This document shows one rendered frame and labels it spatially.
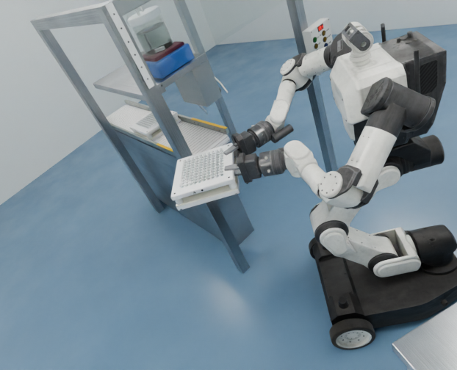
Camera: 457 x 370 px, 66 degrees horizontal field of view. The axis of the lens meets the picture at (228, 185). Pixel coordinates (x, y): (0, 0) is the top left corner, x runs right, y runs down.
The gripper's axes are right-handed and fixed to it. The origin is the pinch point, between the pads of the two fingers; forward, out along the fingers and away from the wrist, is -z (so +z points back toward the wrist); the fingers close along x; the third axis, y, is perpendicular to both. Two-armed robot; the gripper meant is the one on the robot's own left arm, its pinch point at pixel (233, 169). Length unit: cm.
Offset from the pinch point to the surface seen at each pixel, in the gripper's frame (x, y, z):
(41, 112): 46, 260, -298
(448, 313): 17, -51, 55
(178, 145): 3.7, 32.6, -32.2
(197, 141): 20, 62, -36
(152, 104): -20, 31, -34
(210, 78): -13, 62, -15
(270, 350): 104, -18, -12
